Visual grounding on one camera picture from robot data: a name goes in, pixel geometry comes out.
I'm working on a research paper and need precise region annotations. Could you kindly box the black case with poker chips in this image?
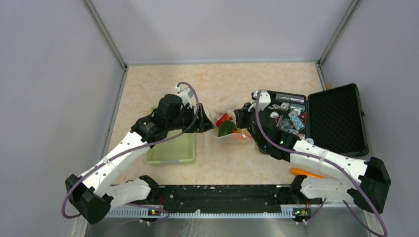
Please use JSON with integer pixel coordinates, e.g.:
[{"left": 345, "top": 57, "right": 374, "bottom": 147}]
[{"left": 262, "top": 84, "right": 369, "bottom": 159}]

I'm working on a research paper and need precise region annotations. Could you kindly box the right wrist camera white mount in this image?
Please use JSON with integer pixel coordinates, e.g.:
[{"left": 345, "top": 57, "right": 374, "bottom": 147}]
[{"left": 249, "top": 90, "right": 271, "bottom": 111}]

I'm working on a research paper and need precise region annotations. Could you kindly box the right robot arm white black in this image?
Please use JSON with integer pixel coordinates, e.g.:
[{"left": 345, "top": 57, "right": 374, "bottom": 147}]
[{"left": 234, "top": 103, "right": 391, "bottom": 214}]

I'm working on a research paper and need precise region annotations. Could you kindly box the green perforated plastic basket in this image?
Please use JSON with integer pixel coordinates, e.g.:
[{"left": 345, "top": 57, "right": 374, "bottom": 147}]
[{"left": 146, "top": 133, "right": 196, "bottom": 165}]

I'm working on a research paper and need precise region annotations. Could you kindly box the orange handled tool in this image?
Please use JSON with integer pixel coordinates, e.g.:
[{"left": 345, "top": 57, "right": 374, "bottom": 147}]
[{"left": 290, "top": 168, "right": 324, "bottom": 178}]

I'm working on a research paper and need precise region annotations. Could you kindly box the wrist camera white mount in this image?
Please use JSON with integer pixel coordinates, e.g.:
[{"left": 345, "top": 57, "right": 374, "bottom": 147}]
[
  {"left": 249, "top": 90, "right": 271, "bottom": 111},
  {"left": 175, "top": 85, "right": 195, "bottom": 109}
]

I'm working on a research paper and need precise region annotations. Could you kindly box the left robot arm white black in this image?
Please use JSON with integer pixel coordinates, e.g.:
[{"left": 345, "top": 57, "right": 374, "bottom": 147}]
[{"left": 64, "top": 94, "right": 214, "bottom": 224}]

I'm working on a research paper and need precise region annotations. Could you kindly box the dark green avocado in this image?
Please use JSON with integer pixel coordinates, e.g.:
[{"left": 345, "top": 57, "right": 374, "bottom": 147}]
[{"left": 218, "top": 121, "right": 237, "bottom": 137}]

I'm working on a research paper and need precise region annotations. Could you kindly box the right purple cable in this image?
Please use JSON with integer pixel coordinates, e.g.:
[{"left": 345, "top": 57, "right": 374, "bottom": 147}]
[{"left": 254, "top": 90, "right": 388, "bottom": 237}]

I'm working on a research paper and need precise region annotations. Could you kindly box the clear polka dot zip bag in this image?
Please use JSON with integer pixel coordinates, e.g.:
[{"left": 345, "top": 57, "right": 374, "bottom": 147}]
[{"left": 209, "top": 108, "right": 253, "bottom": 144}]

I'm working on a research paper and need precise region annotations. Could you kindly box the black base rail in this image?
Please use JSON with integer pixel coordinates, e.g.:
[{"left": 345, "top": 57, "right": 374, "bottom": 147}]
[{"left": 134, "top": 185, "right": 322, "bottom": 214}]

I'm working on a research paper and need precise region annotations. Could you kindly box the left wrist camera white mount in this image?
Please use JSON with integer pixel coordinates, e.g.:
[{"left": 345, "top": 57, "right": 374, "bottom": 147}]
[{"left": 175, "top": 85, "right": 195, "bottom": 109}]

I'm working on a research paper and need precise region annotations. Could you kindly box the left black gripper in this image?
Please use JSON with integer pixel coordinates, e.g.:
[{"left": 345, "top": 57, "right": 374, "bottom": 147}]
[{"left": 167, "top": 103, "right": 215, "bottom": 133}]

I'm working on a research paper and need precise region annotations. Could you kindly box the red bell pepper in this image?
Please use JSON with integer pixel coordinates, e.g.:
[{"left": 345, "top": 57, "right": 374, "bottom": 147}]
[{"left": 215, "top": 113, "right": 233, "bottom": 127}]

